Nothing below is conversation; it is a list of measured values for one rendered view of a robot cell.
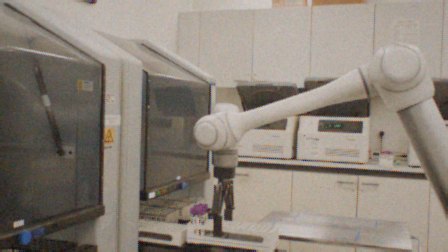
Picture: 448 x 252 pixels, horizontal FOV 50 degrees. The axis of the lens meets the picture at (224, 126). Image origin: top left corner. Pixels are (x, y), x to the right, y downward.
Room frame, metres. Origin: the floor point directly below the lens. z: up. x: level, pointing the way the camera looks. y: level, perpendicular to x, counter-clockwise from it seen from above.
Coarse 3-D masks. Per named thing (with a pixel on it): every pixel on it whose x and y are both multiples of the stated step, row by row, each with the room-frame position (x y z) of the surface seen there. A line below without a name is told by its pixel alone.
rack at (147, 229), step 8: (144, 224) 1.70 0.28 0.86; (152, 224) 1.70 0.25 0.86; (160, 224) 1.71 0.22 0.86; (168, 224) 1.71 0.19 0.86; (176, 224) 1.72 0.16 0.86; (144, 232) 1.73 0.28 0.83; (152, 232) 1.64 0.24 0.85; (160, 232) 1.63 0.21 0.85; (168, 232) 1.62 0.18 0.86; (176, 232) 1.61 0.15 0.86; (184, 232) 1.64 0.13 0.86; (144, 240) 1.65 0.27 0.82; (152, 240) 1.64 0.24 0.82; (160, 240) 1.63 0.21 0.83; (168, 240) 1.70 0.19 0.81; (176, 240) 1.61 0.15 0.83; (184, 240) 1.64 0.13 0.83
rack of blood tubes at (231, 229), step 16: (192, 224) 1.59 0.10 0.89; (208, 224) 1.60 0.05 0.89; (224, 224) 1.60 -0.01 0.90; (240, 224) 1.62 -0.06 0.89; (256, 224) 1.62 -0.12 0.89; (192, 240) 1.59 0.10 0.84; (224, 240) 1.56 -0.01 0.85; (240, 240) 1.54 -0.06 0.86; (256, 240) 1.62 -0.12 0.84; (272, 240) 1.51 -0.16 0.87
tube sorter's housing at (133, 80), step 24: (72, 24) 1.59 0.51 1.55; (120, 48) 1.64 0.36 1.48; (144, 72) 2.31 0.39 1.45; (120, 96) 1.52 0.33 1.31; (144, 96) 2.31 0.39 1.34; (120, 120) 1.52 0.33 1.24; (144, 120) 2.31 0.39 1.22; (120, 144) 1.52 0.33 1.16; (144, 144) 2.31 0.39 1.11; (120, 168) 1.52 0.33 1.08; (120, 192) 1.52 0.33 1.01; (192, 192) 2.23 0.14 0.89; (120, 216) 1.52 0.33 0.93; (120, 240) 1.52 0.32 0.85
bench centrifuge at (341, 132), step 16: (304, 80) 4.01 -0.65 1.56; (320, 80) 3.94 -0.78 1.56; (320, 112) 4.26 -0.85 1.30; (336, 112) 4.22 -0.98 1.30; (352, 112) 4.18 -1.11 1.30; (368, 112) 4.02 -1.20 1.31; (304, 128) 3.84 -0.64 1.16; (320, 128) 3.80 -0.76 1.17; (336, 128) 3.76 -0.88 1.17; (352, 128) 3.73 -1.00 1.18; (368, 128) 3.74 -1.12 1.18; (304, 144) 3.82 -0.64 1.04; (320, 144) 3.78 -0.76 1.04; (336, 144) 3.74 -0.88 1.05; (352, 144) 3.70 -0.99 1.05; (368, 144) 3.69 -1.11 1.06; (304, 160) 3.85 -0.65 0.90; (336, 160) 3.74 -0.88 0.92; (352, 160) 3.70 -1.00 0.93
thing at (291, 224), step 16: (272, 224) 1.95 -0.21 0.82; (288, 224) 1.96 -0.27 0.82; (304, 224) 1.96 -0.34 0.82; (320, 224) 1.97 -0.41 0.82; (336, 224) 1.98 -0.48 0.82; (352, 224) 1.99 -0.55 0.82; (368, 224) 2.00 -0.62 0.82; (384, 224) 2.01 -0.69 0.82; (400, 224) 2.02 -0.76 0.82; (304, 240) 1.76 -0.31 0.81; (320, 240) 1.74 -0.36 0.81; (336, 240) 1.73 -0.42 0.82; (352, 240) 1.73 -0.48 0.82; (368, 240) 1.74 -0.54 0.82; (384, 240) 1.75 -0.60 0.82; (400, 240) 1.75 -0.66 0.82; (416, 240) 1.92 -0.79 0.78
